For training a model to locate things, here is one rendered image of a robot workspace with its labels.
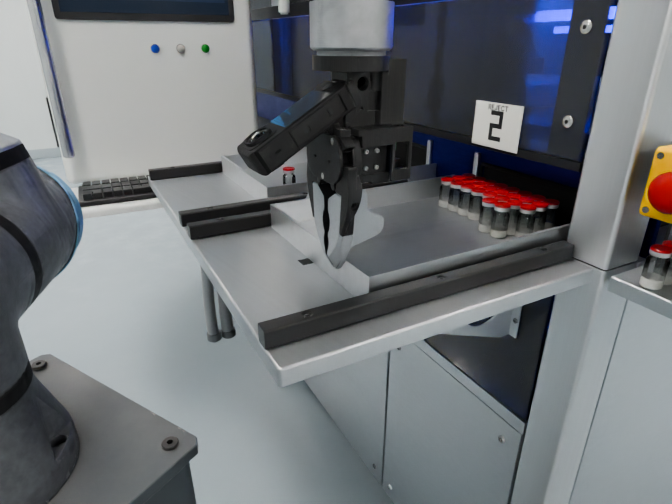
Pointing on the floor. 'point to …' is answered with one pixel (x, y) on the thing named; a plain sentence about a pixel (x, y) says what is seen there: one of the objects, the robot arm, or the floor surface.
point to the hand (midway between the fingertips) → (330, 257)
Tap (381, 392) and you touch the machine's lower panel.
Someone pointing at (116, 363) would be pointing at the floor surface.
